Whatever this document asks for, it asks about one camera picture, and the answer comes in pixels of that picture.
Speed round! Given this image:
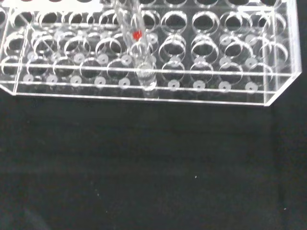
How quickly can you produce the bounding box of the clear acrylic test tube rack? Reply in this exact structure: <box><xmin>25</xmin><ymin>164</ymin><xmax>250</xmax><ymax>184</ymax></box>
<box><xmin>0</xmin><ymin>0</ymin><xmax>302</xmax><ymax>107</ymax></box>

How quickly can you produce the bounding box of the black table cloth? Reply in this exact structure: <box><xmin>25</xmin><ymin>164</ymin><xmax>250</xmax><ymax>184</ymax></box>
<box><xmin>0</xmin><ymin>0</ymin><xmax>307</xmax><ymax>230</ymax></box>

